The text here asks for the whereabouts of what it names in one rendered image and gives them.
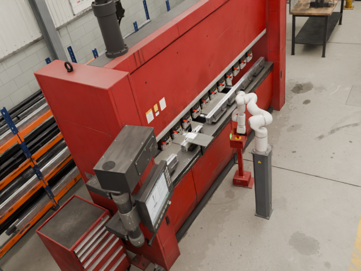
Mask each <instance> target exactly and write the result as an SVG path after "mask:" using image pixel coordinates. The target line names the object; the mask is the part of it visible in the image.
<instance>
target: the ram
mask: <svg viewBox="0 0 361 271"><path fill-rule="evenodd" d="M265 29H266V19H265V0H228V1H226V2H225V3H223V4H222V5H221V6H220V7H218V8H217V9H216V10H214V11H213V12H212V13H210V14H209V15H208V16H206V17H205V18H204V19H202V20H201V21H200V22H198V23H197V24H195V26H193V27H192V28H190V29H189V30H188V31H186V32H185V33H184V34H182V35H181V36H180V37H178V38H177V39H176V40H174V41H173V42H172V43H170V44H169V45H168V46H167V47H165V48H164V49H162V50H161V51H160V52H158V53H157V54H156V55H154V56H153V57H152V58H150V59H149V60H148V61H146V62H145V63H144V64H142V65H141V66H140V67H138V68H137V69H136V70H134V71H133V72H131V73H130V76H131V79H132V83H133V87H134V91H135V94H136V98H137V100H138V105H139V108H140V112H141V116H142V119H143V123H144V126H147V127H154V133H155V137H157V136H158V135H159V134H160V133H161V132H162V131H163V130H164V129H165V128H166V127H167V126H168V125H169V124H170V123H171V122H172V121H173V120H174V119H175V118H176V117H177V116H178V115H179V114H180V113H181V112H182V111H183V110H184V109H185V108H186V107H187V106H188V105H189V104H190V103H191V102H192V101H193V100H194V99H195V98H196V97H197V96H198V95H199V94H200V93H201V92H202V91H203V90H204V89H205V88H206V87H207V86H208V85H209V84H210V83H211V82H212V81H213V80H214V79H215V78H216V77H217V76H218V75H219V74H220V73H221V72H222V71H223V70H224V69H225V68H226V67H227V66H228V65H229V64H230V63H231V62H232V61H233V60H234V59H235V58H236V57H237V56H238V55H239V54H240V53H241V52H242V51H243V50H244V49H245V48H246V47H248V46H249V45H250V44H251V43H252V42H253V41H254V40H255V39H256V38H257V37H258V36H259V35H260V34H261V33H262V32H263V31H264V30H265ZM265 32H266V31H265ZM265 32H264V33H265ZM264 33H263V34H264ZM263 34H262V35H263ZM262 35H261V36H262ZM261 36H260V37H261ZM260 37H259V38H258V39H257V40H256V41H255V42H254V43H253V44H252V45H251V46H250V47H249V48H248V49H247V50H246V51H245V52H244V53H243V54H242V55H241V56H240V57H239V58H238V59H237V60H236V61H235V62H234V63H233V64H232V65H231V66H230V67H229V68H228V69H227V70H226V71H225V72H224V73H223V74H222V75H221V76H220V77H219V78H218V79H217V80H216V81H215V82H214V83H213V84H212V85H211V86H210V87H209V88H208V89H207V90H206V91H205V92H204V93H203V94H202V95H201V96H200V97H199V98H198V99H197V100H196V101H195V102H194V103H193V104H192V105H191V106H190V107H189V108H188V109H187V110H186V111H185V112H184V113H183V114H182V115H181V116H180V117H179V118H178V119H177V120H176V121H175V122H174V123H173V124H172V125H171V126H170V127H169V128H168V129H167V130H166V131H165V132H164V133H163V134H162V135H161V136H160V137H159V138H158V139H157V140H156V141H157V142H158V141H159V140H160V139H161V138H162V137H163V136H164V135H165V134H166V133H167V132H168V131H169V130H170V129H171V128H172V127H173V126H174V125H175V124H176V123H177V122H178V121H179V120H180V119H181V118H182V117H183V116H184V115H185V114H186V113H187V112H188V111H189V110H190V109H191V108H192V107H193V106H194V105H195V104H196V103H197V102H198V101H199V100H200V99H201V98H202V97H203V96H204V95H205V94H206V93H207V92H208V91H209V90H210V89H211V88H212V87H213V85H214V84H215V83H216V82H217V81H218V80H219V79H220V78H221V77H222V76H223V75H224V74H225V73H226V72H227V71H228V70H229V69H230V68H231V67H232V66H233V65H234V64H235V63H236V62H237V61H238V60H239V59H240V58H241V57H242V56H243V55H244V54H245V53H246V52H247V51H248V50H249V49H250V48H251V47H252V46H253V45H254V44H255V43H256V42H257V41H258V40H259V39H260ZM163 97H164V99H165V103H166V106H167V107H165V108H164V109H163V110H162V111H161V107H160V103H159V101H160V100H161V99H162V98H163ZM155 104H157V107H158V110H157V111H159V114H158V115H157V116H156V114H155V113H157V111H156V112H155V110H154V105H155ZM150 109H151V110H152V113H153V117H154V119H153V120H152V121H151V122H150V123H148V120H147V116H146V113H147V112H148V111H149V110H150Z"/></svg>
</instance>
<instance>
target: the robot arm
mask: <svg viewBox="0 0 361 271"><path fill-rule="evenodd" d="M256 102H257V96H256V94H254V93H249V94H245V92H243V91H239V92H238V94H237V96H236V98H235V103H236V104H237V109H235V110H234V111H233V113H232V121H235V122H238V126H237V133H239V134H240V136H242V135H243V134H245V133H246V127H245V117H246V115H245V114H244V112H245V109H246V104H247V110H248V111H249V112H250V114H252V115H253V116H252V117H250V118H249V120H248V124H249V126H250V127H251V128H252V129H253V130H254V131H255V139H256V144H254V145H253V147H252V150H253V152H254V153H256V154H259V155H264V154H268V153H269V152H270V151H271V146H270V145H269V144H268V131H267V129H266V128H265V127H262V126H265V125H269V124H270V123H272V116H271V114H270V113H268V112H267V111H264V110H262V109H260V108H258V106H257V105H256ZM237 113H238V115H236V114H237Z"/></svg>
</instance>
